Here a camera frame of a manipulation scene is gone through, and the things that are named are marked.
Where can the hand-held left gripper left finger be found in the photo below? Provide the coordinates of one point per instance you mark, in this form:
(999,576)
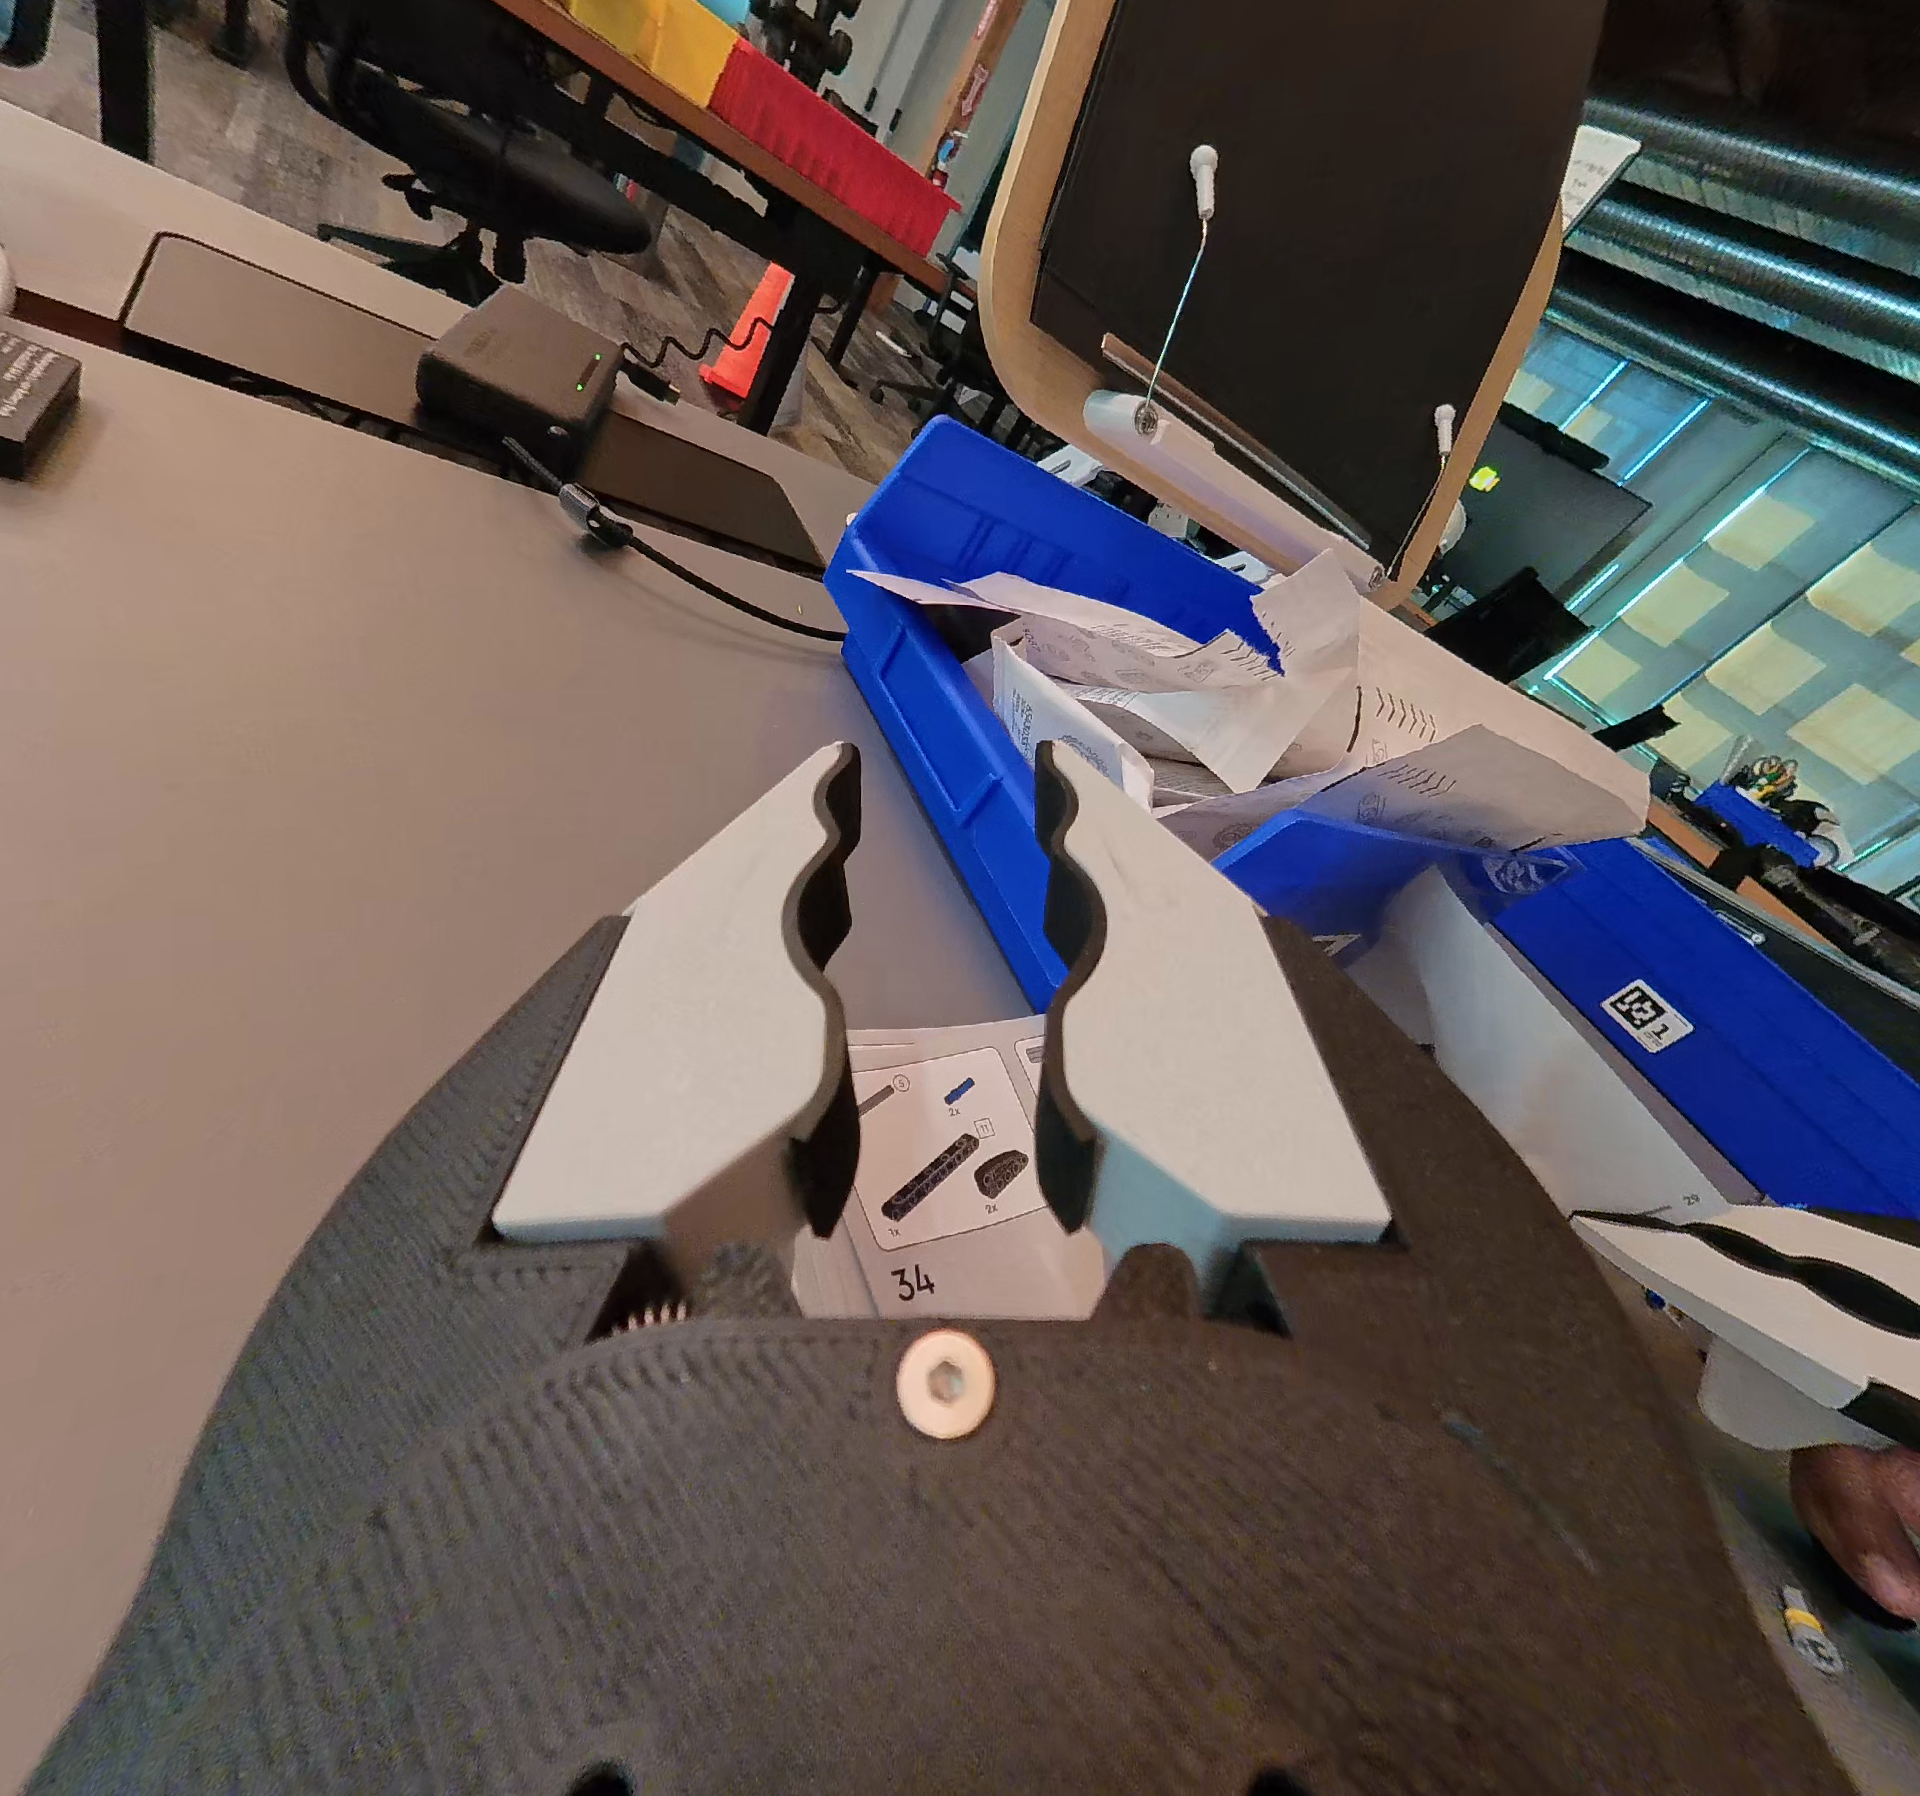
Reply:
(675,1047)

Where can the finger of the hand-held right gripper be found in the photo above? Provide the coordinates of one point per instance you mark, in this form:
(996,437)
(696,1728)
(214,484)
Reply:
(1845,1244)
(1771,1317)

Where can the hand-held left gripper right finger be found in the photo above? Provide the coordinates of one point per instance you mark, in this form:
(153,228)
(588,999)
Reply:
(1199,1060)

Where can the small yellow white lego piece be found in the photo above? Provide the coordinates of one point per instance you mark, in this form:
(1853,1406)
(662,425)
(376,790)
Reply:
(1812,1630)

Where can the person's right hand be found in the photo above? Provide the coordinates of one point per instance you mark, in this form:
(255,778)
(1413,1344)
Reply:
(1874,1517)

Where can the blue plastic bin with tag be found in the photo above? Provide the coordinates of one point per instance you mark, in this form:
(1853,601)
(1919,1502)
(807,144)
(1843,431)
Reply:
(1771,1107)

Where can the pile of white paper bags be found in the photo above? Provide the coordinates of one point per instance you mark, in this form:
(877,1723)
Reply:
(1230,716)

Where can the long blue plastic bin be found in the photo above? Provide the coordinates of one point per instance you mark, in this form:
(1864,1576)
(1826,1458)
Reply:
(929,716)

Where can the grey speckled mat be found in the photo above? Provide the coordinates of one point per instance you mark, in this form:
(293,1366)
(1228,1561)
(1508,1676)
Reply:
(1874,1721)

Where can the small blue bin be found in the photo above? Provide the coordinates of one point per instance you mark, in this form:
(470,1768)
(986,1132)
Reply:
(1763,821)

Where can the black monitor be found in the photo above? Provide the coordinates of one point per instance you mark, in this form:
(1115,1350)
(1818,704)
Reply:
(1561,520)

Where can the black power bank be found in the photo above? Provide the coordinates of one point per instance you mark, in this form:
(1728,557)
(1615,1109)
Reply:
(509,371)

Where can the long wooden table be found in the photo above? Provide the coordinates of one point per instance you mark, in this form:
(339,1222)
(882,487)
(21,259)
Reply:
(793,356)

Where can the orange cone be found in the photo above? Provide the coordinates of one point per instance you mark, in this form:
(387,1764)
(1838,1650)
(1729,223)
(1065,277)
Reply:
(751,341)

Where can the black office chair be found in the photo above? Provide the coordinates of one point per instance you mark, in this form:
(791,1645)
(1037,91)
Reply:
(525,184)

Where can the red plastic bin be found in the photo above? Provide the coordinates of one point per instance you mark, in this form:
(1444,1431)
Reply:
(841,155)

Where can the small black box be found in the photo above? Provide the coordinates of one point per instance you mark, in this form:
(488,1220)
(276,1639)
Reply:
(30,401)

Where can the wood-framed blackboard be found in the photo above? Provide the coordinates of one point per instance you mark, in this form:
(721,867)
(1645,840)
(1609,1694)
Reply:
(1321,101)

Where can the white paper note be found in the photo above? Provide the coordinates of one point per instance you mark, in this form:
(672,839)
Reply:
(1602,178)

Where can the black dumbbell rack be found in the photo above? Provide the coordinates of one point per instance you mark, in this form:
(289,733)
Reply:
(803,10)

